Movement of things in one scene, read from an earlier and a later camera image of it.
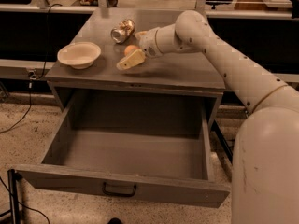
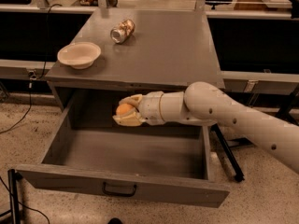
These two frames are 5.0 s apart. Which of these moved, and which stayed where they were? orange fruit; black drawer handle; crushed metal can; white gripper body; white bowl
Moved: orange fruit; white gripper body
Stayed: crushed metal can; white bowl; black drawer handle
